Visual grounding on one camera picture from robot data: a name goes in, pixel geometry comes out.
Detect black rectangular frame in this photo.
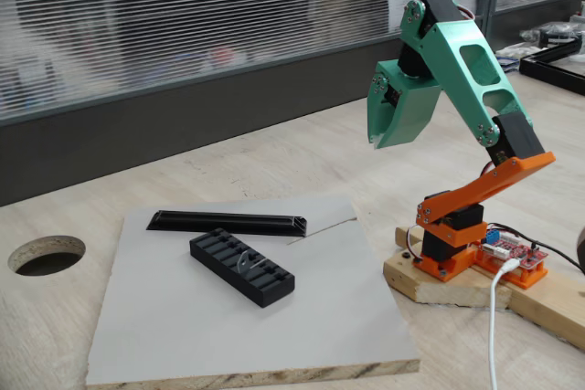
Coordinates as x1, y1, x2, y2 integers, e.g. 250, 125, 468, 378
518, 47, 585, 97

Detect wooden base plank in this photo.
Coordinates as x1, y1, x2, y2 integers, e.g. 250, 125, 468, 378
382, 253, 513, 310

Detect small metal bracket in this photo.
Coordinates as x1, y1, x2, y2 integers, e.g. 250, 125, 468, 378
234, 250, 267, 278

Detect long black profile rail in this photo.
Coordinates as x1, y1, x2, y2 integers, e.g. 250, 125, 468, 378
145, 209, 308, 239

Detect orange controller mount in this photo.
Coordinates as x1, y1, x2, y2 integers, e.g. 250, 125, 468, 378
473, 243, 549, 291

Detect grey wooden board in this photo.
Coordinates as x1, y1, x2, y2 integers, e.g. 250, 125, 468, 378
85, 195, 421, 386

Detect black ribbed rectangular block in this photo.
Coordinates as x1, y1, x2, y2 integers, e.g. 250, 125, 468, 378
188, 227, 296, 310

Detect white packet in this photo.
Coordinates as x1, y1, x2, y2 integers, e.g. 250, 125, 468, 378
495, 41, 532, 60

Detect dark round object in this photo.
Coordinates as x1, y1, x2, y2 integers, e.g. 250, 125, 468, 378
576, 224, 585, 275

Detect wooden block with screws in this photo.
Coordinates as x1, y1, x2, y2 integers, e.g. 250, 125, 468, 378
394, 225, 424, 268

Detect clear bags with parts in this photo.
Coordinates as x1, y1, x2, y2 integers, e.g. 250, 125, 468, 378
519, 21, 585, 49

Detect black power cable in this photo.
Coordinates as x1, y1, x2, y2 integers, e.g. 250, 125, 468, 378
489, 222, 585, 275

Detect long wooden plank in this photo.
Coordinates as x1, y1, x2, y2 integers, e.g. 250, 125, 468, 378
505, 265, 585, 351

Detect white USB cable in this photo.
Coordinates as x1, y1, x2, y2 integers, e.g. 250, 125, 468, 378
488, 259, 520, 390

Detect red controller board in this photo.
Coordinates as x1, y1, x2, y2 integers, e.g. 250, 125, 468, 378
477, 224, 548, 272

